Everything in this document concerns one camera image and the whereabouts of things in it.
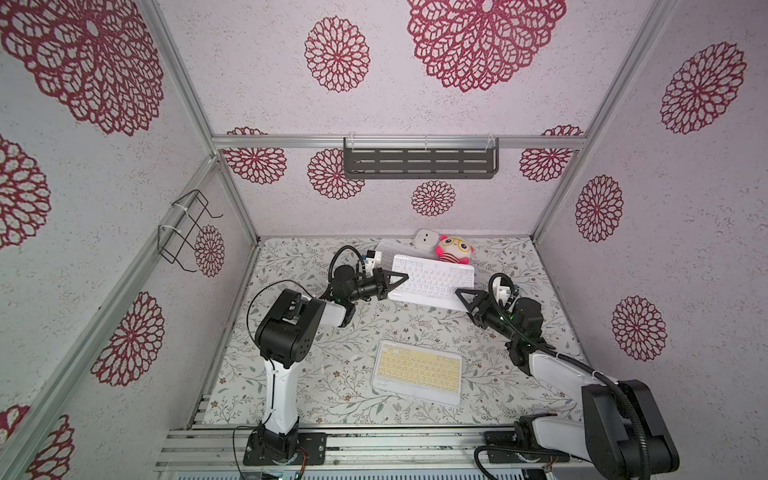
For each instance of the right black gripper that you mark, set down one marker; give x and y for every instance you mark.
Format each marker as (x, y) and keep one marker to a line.
(483, 308)

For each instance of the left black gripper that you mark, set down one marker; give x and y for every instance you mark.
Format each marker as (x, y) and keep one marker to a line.
(387, 286)

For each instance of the white keyboard back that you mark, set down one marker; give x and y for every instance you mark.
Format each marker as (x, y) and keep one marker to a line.
(389, 248)

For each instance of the white keyboard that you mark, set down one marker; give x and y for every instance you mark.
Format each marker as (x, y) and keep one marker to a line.
(431, 282)
(389, 248)

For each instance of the yellow keyboard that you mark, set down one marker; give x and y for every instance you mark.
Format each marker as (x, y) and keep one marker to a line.
(422, 373)

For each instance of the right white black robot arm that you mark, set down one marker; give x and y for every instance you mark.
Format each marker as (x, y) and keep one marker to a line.
(621, 432)

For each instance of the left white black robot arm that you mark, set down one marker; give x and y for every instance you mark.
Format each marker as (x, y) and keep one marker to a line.
(285, 335)

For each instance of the pink owl plush toy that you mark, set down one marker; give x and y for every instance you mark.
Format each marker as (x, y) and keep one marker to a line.
(454, 250)

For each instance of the white round gadget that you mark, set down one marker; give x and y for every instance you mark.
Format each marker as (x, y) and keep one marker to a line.
(426, 240)

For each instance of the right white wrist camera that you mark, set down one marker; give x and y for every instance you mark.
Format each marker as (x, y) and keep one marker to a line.
(506, 294)

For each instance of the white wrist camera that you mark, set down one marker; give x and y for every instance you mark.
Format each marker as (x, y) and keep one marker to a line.
(506, 294)
(372, 259)

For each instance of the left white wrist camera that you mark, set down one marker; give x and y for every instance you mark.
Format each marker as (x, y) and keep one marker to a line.
(372, 259)

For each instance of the grey wall shelf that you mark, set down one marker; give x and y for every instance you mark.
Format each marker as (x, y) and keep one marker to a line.
(468, 160)

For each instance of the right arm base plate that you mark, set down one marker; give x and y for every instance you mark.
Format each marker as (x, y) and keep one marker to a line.
(510, 446)

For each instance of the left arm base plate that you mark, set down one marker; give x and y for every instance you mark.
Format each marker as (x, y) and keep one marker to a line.
(296, 449)

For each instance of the black wire wall rack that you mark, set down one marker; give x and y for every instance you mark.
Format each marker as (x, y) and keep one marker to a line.
(192, 242)

